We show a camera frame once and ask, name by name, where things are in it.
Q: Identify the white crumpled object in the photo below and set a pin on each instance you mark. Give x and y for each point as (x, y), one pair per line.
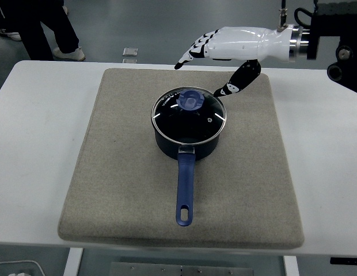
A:
(18, 274)

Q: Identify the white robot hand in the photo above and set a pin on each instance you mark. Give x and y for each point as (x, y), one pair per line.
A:
(242, 43)

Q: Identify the beige fabric mat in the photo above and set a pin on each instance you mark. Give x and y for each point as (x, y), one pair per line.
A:
(123, 172)

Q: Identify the black flat bar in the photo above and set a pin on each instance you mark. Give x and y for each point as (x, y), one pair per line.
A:
(347, 261)

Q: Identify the white rounded tray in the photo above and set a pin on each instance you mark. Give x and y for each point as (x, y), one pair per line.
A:
(37, 266)

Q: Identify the glass lid with blue knob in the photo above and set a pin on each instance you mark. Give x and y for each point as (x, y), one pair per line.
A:
(190, 99)

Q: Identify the grey metal plate with screws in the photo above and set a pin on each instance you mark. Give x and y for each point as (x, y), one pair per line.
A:
(167, 269)

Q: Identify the white table leg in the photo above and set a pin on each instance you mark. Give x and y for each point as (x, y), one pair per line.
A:
(291, 266)
(72, 263)

